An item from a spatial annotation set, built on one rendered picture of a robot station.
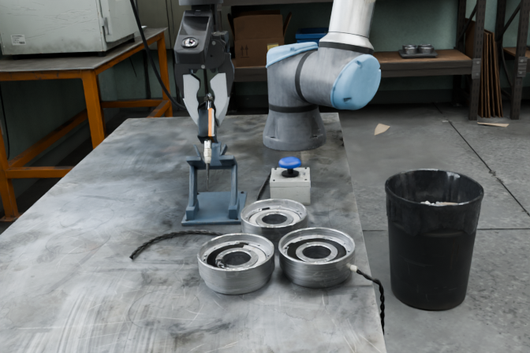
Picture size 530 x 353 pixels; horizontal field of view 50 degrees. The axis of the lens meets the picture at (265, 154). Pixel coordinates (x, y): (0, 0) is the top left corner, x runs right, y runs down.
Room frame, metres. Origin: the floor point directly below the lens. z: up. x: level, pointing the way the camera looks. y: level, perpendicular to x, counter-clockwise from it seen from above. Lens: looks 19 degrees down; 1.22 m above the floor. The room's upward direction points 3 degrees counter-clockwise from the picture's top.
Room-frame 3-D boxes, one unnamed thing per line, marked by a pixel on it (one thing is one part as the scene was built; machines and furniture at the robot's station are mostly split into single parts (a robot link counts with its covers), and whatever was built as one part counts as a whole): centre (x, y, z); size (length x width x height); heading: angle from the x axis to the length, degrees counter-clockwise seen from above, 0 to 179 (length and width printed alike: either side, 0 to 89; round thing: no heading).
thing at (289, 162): (0.96, -0.04, 0.85); 0.04 x 0.04 x 0.05
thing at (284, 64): (1.29, -0.08, 0.97); 0.13 x 0.12 x 0.14; 44
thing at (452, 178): (1.85, -0.59, 0.21); 0.34 x 0.34 x 0.43
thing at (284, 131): (1.29, -0.07, 0.85); 0.15 x 0.15 x 0.10
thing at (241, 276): (0.69, 0.05, 0.82); 0.10 x 0.10 x 0.04
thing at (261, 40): (4.40, -0.01, 0.64); 0.49 x 0.40 x 0.37; 90
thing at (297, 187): (0.96, -0.04, 0.82); 0.08 x 0.07 x 0.05; 175
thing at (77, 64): (3.38, 1.01, 0.39); 1.50 x 0.62 x 0.78; 175
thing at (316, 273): (0.70, -0.06, 0.82); 0.10 x 0.10 x 0.04
